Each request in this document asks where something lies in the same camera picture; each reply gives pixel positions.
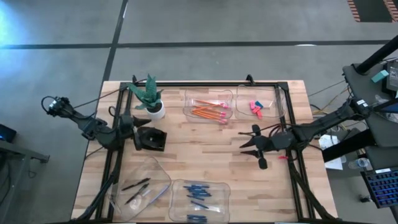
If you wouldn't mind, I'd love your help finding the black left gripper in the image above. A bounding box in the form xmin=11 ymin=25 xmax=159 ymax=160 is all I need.
xmin=117 ymin=114 xmax=152 ymax=152

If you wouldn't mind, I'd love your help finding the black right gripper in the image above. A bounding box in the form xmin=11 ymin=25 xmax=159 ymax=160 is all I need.
xmin=239 ymin=124 xmax=296 ymax=170

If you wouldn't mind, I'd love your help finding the white plant pot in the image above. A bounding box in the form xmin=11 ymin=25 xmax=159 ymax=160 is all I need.
xmin=145 ymin=99 xmax=167 ymax=121

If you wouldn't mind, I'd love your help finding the green potted plant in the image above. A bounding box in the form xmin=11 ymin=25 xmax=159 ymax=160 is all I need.
xmin=127 ymin=73 xmax=165 ymax=110

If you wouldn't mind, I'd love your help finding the clear plastic bin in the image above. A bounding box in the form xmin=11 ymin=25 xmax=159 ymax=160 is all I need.
xmin=182 ymin=88 xmax=234 ymax=125
xmin=168 ymin=179 xmax=231 ymax=223
xmin=234 ymin=84 xmax=286 ymax=121
xmin=107 ymin=156 xmax=172 ymax=222

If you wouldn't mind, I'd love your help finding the white paper sheet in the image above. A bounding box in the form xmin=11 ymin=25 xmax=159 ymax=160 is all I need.
xmin=318 ymin=134 xmax=345 ymax=170

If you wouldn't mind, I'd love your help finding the black desk crossbar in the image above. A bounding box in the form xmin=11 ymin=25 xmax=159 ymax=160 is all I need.
xmin=322 ymin=129 xmax=379 ymax=163

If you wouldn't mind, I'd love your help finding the clear water bottle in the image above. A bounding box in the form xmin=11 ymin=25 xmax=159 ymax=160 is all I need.
xmin=347 ymin=157 xmax=371 ymax=170

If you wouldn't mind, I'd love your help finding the grey metal cart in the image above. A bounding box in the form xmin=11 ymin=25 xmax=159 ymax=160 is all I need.
xmin=0 ymin=139 xmax=50 ymax=218

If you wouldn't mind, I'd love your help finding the dark grey side desk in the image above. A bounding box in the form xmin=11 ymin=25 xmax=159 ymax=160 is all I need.
xmin=341 ymin=60 xmax=398 ymax=149

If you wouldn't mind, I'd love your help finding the black device with blue light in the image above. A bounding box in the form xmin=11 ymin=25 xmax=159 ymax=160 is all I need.
xmin=0 ymin=123 xmax=17 ymax=144

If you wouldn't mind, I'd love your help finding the black backlit keyboard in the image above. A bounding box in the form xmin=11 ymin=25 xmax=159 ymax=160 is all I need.
xmin=360 ymin=167 xmax=398 ymax=209

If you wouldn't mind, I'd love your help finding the tablet with blue screen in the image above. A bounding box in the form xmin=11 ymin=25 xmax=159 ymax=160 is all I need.
xmin=369 ymin=98 xmax=398 ymax=114

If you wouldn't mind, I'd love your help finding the teal box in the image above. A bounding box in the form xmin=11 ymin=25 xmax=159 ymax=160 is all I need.
xmin=370 ymin=69 xmax=390 ymax=84

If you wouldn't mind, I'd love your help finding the black diagonal pole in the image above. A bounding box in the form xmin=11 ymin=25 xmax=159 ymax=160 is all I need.
xmin=354 ymin=39 xmax=398 ymax=75

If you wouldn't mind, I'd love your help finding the black box device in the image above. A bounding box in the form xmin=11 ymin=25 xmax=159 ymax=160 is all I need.
xmin=384 ymin=58 xmax=398 ymax=94

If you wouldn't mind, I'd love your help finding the black striped floor mat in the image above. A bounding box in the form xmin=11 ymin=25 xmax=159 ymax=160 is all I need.
xmin=346 ymin=0 xmax=398 ymax=23

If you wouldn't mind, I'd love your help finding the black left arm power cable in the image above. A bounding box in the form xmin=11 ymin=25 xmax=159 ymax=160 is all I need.
xmin=73 ymin=79 xmax=147 ymax=109

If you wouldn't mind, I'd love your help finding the black diagonal frame strut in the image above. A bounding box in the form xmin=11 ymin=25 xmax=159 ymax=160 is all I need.
xmin=289 ymin=164 xmax=330 ymax=221
xmin=73 ymin=174 xmax=116 ymax=222

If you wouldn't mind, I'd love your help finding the black floor cable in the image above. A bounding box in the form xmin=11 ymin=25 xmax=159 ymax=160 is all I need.
xmin=307 ymin=80 xmax=346 ymax=98

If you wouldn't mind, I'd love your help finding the yellow floor cable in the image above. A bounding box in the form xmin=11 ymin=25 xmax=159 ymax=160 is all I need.
xmin=310 ymin=86 xmax=351 ymax=116

